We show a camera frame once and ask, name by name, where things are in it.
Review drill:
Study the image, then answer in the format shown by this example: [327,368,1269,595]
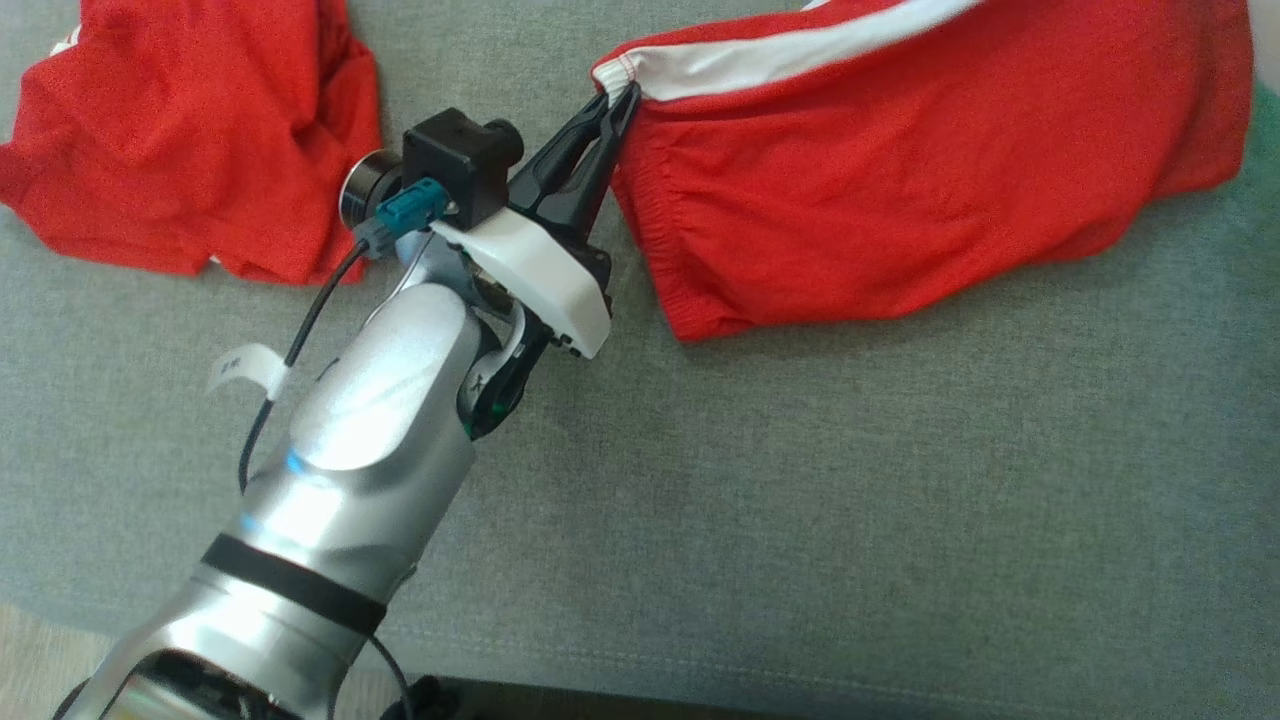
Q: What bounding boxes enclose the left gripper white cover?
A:
[428,82,642,442]

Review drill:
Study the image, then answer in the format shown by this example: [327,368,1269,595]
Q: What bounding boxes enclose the red shorts with white stripe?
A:
[590,0,1256,343]

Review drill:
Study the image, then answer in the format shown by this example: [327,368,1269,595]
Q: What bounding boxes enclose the red basketball jersey white sleeves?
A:
[0,0,384,286]

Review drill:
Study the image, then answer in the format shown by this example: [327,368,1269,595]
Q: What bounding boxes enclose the large grey sofa seat cushion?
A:
[0,0,1280,720]

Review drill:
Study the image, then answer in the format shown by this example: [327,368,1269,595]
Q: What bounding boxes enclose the teal cable connector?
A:
[372,178,448,256]

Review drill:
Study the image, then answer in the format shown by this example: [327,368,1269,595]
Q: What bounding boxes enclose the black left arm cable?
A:
[237,235,416,720]

